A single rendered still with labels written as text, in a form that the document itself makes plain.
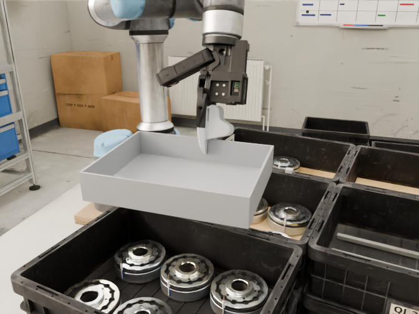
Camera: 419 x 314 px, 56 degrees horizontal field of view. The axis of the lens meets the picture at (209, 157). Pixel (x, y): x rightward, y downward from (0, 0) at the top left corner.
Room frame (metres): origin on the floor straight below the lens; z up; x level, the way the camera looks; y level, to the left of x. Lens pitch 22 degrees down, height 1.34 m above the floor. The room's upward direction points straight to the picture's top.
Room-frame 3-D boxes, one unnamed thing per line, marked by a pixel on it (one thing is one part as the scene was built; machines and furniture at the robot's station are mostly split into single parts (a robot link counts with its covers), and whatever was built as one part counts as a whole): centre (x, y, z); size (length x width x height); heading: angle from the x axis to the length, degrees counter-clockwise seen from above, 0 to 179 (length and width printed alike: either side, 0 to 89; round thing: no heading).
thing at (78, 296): (0.54, 0.21, 0.86); 0.05 x 0.05 x 0.01
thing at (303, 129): (2.41, -0.80, 0.37); 0.40 x 0.30 x 0.45; 72
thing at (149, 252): (0.67, 0.14, 0.86); 0.05 x 0.05 x 0.01
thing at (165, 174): (0.61, 0.04, 1.07); 0.27 x 0.20 x 0.05; 72
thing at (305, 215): (0.83, -0.19, 0.86); 0.10 x 0.10 x 0.01
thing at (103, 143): (1.14, 0.29, 0.89); 0.13 x 0.12 x 0.14; 116
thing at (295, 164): (1.15, -0.23, 0.86); 0.10 x 0.10 x 0.01
